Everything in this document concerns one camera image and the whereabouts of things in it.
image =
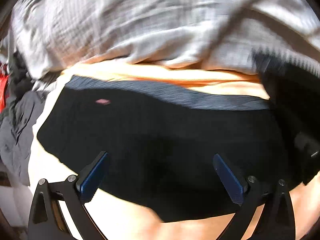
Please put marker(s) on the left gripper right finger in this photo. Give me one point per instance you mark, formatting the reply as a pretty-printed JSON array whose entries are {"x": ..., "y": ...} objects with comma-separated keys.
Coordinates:
[{"x": 277, "y": 220}]

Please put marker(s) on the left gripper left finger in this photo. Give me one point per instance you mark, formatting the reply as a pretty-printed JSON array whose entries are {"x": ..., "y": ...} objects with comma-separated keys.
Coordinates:
[{"x": 46, "y": 220}]

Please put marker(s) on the black pants grey waistband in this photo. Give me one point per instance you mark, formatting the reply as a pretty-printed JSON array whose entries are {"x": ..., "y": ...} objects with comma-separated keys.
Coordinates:
[{"x": 162, "y": 138}]

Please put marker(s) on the orange bed sheet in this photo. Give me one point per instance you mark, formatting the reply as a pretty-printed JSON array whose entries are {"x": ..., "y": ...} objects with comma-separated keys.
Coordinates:
[{"x": 119, "y": 219}]

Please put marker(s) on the dark grey garment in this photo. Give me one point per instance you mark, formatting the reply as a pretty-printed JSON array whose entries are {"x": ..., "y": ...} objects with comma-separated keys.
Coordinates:
[{"x": 23, "y": 107}]

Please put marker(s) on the red patterned cloth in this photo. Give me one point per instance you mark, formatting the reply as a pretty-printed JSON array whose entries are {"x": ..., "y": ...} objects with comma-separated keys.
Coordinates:
[{"x": 3, "y": 86}]

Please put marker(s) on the grey striped blanket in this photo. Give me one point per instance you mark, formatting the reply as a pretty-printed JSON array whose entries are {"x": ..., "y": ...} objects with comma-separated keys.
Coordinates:
[{"x": 52, "y": 35}]

